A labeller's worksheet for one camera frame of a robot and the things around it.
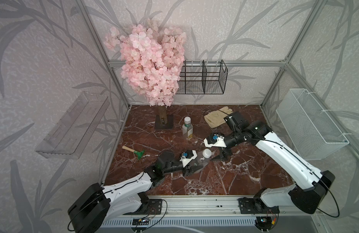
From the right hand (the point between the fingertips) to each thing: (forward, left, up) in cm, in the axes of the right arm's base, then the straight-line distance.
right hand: (208, 147), depth 68 cm
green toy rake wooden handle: (+9, +41, -24) cm, 48 cm away
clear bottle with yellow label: (+25, +10, -19) cm, 33 cm away
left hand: (-4, +4, -9) cm, 10 cm away
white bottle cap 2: (-3, +1, 0) cm, 3 cm away
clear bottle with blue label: (-5, +4, -6) cm, 9 cm away
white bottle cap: (+22, +10, -6) cm, 25 cm away
